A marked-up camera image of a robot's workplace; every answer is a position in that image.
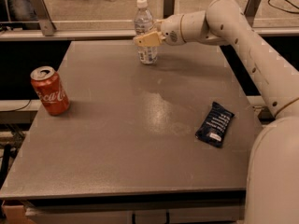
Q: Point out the cardboard box corner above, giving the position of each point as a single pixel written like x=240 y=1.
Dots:
x=15 y=212

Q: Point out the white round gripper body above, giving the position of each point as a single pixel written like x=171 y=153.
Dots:
x=170 y=29

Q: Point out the clear plastic water bottle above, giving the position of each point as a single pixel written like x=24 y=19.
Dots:
x=143 y=22

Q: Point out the white rail beam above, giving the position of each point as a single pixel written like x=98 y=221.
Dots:
x=36 y=35

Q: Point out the dark blue snack packet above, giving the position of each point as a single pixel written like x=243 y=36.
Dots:
x=214 y=127

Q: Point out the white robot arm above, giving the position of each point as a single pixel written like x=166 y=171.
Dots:
x=272 y=192

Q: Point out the metal bracket post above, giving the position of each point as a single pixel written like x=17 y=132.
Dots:
x=46 y=25
x=169 y=7
x=251 y=10

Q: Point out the left metal bracket post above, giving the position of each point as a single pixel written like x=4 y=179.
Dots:
x=46 y=25

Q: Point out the middle metal bracket post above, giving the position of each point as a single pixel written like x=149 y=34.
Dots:
x=169 y=7

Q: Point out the right metal bracket post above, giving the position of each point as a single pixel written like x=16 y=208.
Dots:
x=251 y=10

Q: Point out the seated person in jeans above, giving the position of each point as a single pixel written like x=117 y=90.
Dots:
x=19 y=10

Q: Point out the red Coca-Cola can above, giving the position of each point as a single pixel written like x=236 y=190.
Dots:
x=49 y=89

